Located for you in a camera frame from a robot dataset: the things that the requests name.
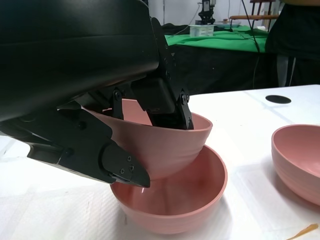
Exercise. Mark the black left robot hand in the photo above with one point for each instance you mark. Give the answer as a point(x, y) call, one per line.
point(75, 50)

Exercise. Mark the pink plastic bowl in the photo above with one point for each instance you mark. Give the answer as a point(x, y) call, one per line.
point(175, 212)
point(170, 150)
point(295, 155)

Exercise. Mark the white storage box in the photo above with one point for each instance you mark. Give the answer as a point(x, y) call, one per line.
point(201, 30)

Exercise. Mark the black gripper stand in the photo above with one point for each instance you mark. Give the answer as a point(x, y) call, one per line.
point(206, 13)

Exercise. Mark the green table cloth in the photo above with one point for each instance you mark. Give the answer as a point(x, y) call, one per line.
point(220, 41)

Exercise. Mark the glass dish with lid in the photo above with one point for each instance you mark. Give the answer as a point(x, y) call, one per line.
point(226, 23)

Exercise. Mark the black round table grommet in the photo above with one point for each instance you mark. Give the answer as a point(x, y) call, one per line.
point(278, 99)

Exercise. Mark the person in black shirt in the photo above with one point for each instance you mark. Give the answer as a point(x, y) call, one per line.
point(295, 37)

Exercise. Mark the thin orange sliver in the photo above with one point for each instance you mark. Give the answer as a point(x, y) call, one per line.
point(306, 229)

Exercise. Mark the wooden chair frame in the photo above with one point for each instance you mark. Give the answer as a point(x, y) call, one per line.
point(252, 17)

